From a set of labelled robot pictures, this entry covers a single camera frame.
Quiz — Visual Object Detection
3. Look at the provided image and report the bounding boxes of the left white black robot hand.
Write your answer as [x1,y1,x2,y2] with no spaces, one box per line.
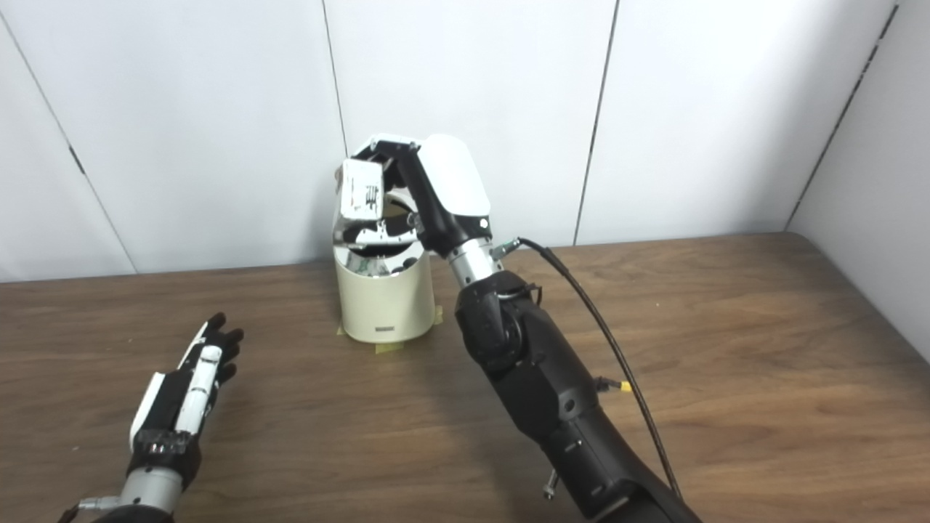
[128,312,245,491]

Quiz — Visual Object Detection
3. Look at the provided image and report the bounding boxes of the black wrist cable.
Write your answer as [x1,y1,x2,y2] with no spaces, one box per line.
[58,495,123,523]
[494,237,684,502]

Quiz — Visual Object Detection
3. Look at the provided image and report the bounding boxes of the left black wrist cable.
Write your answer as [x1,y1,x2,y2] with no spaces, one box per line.
[58,495,123,523]

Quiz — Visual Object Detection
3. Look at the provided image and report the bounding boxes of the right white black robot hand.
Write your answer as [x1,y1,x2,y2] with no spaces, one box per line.
[351,133,493,255]

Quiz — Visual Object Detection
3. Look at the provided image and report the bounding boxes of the cream-colored bin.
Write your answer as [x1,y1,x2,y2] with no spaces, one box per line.
[333,190,437,344]

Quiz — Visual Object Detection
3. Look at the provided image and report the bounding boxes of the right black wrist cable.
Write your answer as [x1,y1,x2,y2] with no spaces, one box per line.
[494,237,684,502]

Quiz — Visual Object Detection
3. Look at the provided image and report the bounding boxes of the white green milk carton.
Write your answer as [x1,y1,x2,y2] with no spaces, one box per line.
[339,158,386,221]

